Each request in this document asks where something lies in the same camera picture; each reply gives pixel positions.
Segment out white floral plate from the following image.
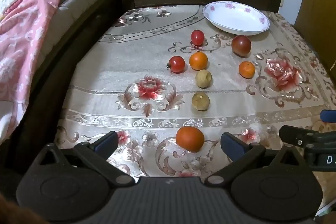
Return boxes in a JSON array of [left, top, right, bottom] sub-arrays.
[[202, 1, 270, 36]]

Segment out dark red tomato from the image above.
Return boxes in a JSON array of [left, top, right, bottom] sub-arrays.
[[231, 35, 252, 58]]

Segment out pink patterned blanket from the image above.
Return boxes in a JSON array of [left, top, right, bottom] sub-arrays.
[[0, 0, 70, 144]]

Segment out small smooth red tomato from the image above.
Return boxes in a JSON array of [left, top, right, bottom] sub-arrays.
[[191, 30, 205, 46]]

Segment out grey quilted mattress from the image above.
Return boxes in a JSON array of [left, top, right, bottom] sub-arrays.
[[39, 0, 113, 56]]

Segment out dark wooden bed frame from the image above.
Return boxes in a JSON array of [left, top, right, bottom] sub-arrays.
[[0, 0, 118, 174]]

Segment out large orange-red tomato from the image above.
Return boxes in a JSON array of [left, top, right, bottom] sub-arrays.
[[175, 126, 205, 153]]

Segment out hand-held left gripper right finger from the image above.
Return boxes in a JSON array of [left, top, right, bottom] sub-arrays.
[[205, 132, 306, 186]]

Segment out red tomato with stem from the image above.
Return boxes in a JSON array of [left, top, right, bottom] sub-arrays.
[[166, 56, 186, 74]]

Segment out small tan round fruit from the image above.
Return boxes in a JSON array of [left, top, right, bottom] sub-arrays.
[[195, 69, 213, 88], [192, 92, 210, 111]]

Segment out beige floral tablecloth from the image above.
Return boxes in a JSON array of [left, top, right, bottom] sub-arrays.
[[54, 4, 336, 216]]

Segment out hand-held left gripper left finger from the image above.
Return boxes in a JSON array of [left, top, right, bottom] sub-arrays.
[[37, 131, 136, 186]]

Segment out orange tangerine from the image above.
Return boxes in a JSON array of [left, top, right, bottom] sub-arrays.
[[189, 52, 209, 71], [239, 61, 256, 79]]

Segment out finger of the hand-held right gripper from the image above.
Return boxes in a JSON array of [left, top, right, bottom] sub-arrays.
[[279, 125, 336, 147], [320, 110, 336, 122]]

